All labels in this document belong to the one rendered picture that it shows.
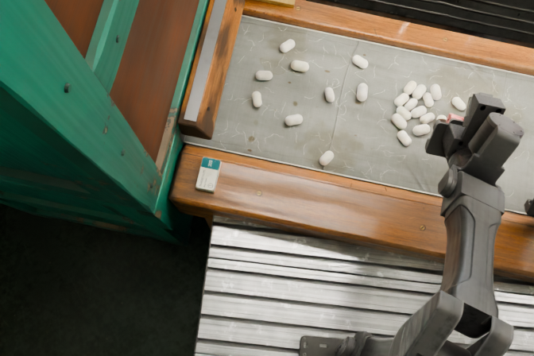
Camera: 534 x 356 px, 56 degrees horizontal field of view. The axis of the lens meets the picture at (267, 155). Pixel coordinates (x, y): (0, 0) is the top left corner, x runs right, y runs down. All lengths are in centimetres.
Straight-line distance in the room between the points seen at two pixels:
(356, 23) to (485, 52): 28
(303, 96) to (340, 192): 21
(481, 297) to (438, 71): 59
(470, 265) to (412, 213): 33
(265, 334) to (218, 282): 13
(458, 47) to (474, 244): 54
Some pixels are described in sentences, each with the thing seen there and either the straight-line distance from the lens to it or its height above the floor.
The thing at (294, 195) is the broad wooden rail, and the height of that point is 76.
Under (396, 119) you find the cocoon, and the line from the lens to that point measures 104.
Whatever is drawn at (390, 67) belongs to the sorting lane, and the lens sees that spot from 110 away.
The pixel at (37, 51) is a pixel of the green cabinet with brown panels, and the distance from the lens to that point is 38.
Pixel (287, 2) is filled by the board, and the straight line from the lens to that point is 108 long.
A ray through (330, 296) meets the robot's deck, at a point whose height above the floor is 67.
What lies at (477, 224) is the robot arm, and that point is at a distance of 73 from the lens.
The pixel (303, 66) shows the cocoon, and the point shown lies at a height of 76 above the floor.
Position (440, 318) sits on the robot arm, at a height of 112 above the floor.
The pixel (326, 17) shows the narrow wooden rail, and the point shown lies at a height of 76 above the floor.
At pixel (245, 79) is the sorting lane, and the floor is 74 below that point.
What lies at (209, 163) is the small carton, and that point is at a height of 78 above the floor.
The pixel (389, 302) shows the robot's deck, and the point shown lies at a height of 67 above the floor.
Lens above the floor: 170
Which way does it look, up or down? 75 degrees down
